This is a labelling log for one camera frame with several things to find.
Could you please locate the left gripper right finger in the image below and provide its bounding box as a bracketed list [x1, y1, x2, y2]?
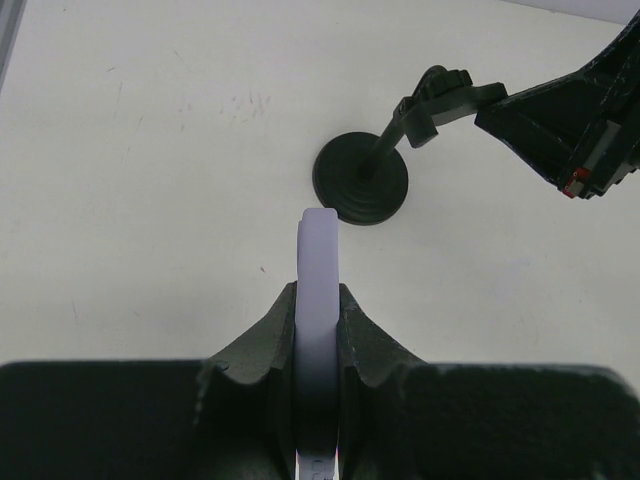
[338, 288, 639, 479]

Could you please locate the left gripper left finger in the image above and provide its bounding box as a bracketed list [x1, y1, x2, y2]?
[1, 284, 296, 479]

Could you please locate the black phone stand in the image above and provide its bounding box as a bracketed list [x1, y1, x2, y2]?
[312, 65, 507, 226]

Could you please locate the left aluminium frame post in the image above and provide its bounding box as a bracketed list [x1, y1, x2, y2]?
[0, 0, 27, 87]

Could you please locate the phone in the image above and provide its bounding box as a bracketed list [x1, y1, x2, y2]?
[293, 208, 340, 479]

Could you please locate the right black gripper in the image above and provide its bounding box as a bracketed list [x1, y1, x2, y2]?
[475, 17, 639, 200]

